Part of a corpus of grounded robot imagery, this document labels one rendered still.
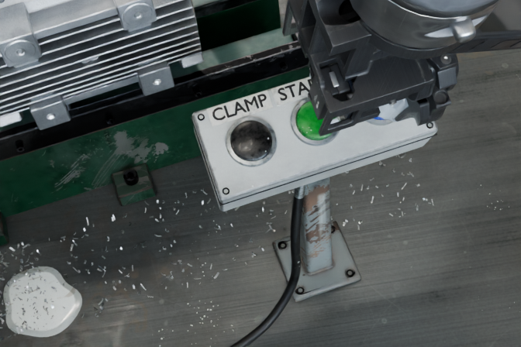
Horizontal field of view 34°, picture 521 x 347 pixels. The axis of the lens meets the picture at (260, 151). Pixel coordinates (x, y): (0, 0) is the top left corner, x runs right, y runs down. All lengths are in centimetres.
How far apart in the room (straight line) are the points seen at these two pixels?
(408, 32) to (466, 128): 57
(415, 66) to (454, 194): 44
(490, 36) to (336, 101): 9
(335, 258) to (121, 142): 25
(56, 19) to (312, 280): 35
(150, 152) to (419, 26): 57
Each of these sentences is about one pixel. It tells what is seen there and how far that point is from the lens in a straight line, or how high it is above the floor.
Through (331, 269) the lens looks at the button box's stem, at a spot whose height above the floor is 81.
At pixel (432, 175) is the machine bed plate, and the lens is 93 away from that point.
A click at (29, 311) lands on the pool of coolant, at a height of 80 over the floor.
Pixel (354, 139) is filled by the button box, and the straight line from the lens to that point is 64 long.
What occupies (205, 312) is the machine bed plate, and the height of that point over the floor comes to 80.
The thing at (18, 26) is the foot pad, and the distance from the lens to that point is 73.
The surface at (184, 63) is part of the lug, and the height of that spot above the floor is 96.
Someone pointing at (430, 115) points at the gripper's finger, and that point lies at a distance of 53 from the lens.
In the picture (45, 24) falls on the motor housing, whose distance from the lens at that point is 74.
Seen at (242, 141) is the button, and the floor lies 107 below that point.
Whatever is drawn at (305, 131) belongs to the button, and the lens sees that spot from 63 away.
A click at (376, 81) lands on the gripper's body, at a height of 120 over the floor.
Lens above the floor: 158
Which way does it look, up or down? 56 degrees down
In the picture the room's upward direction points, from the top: 8 degrees counter-clockwise
